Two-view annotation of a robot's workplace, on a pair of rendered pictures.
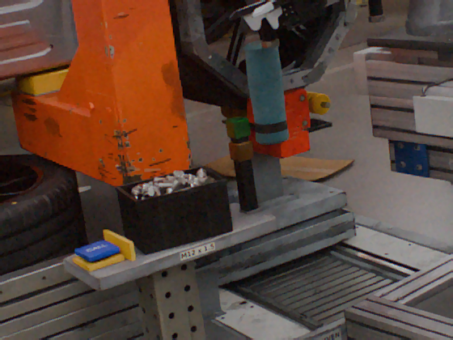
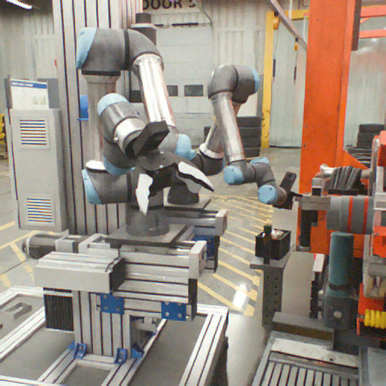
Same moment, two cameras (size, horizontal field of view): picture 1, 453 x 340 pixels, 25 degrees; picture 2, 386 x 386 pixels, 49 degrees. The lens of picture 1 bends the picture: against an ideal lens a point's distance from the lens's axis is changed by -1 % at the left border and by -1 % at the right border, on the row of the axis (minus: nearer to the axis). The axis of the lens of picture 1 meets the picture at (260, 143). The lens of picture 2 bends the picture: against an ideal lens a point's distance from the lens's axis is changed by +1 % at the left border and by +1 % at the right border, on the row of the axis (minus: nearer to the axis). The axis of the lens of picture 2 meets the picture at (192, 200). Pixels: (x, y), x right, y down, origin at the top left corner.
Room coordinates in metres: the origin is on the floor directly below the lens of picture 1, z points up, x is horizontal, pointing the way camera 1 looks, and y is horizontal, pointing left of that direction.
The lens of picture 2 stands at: (3.58, -1.50, 1.23)
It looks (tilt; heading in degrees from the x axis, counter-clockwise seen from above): 12 degrees down; 143
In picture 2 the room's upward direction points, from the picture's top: straight up
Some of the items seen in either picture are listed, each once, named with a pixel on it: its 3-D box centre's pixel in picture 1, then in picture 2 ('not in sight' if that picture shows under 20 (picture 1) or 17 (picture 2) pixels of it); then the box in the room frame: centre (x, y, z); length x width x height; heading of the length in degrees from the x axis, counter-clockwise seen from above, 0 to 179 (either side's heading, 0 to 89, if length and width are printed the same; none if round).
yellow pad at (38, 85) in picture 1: (47, 79); not in sight; (2.73, 0.54, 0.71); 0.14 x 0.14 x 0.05; 32
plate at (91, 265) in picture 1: (98, 258); not in sight; (1.99, 0.35, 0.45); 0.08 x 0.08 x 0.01; 32
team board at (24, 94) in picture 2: not in sight; (32, 121); (-6.62, 1.59, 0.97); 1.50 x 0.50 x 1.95; 129
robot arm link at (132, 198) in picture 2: not in sight; (144, 183); (2.37, -0.78, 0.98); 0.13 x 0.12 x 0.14; 70
